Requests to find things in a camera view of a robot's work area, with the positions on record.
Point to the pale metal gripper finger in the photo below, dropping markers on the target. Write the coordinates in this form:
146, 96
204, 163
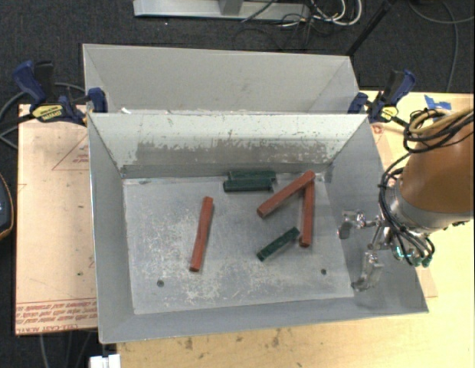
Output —
372, 268
349, 221

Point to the red-brown flat block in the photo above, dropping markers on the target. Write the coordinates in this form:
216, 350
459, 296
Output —
285, 194
307, 217
202, 234

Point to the dark green flat block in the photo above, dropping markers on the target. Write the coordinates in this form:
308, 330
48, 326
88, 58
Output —
253, 175
277, 244
247, 185

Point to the grey metal bin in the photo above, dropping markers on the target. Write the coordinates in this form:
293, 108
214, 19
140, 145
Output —
230, 290

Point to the brown cardboard board, red print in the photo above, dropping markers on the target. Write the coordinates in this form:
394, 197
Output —
53, 221

